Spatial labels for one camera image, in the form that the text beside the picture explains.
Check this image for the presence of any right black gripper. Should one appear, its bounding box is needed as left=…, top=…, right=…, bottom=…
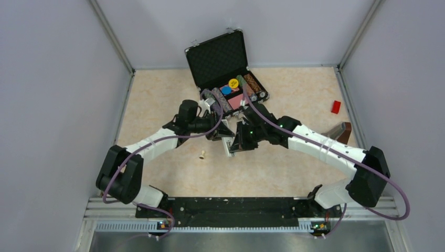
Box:
left=231, top=121, right=267, bottom=153

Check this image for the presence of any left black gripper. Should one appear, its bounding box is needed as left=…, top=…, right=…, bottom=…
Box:
left=189, top=111, right=235, bottom=141

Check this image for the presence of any white remote control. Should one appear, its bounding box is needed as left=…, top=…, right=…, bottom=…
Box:
left=221, top=137, right=235, bottom=157

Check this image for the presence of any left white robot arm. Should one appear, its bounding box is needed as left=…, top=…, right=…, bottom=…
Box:
left=96, top=98, right=233, bottom=217

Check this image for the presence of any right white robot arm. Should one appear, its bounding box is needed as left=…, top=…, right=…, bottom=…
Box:
left=227, top=104, right=390, bottom=216

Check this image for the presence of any pink card deck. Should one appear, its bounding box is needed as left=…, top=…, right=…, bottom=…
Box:
left=227, top=94, right=245, bottom=111

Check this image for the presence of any blue poker chip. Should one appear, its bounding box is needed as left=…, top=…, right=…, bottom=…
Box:
left=220, top=86, right=232, bottom=96

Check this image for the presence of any yellow poker chip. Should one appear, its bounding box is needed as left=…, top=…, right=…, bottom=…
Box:
left=228, top=78, right=239, bottom=89

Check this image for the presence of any black poker chip case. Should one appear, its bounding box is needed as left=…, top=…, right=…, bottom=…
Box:
left=184, top=29, right=270, bottom=117

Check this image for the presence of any red block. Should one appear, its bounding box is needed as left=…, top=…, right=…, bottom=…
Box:
left=331, top=100, right=342, bottom=114

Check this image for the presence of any brown knife holder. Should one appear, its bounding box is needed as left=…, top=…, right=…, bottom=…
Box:
left=322, top=122, right=352, bottom=145

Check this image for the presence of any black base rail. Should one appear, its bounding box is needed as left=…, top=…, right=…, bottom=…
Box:
left=135, top=197, right=342, bottom=228

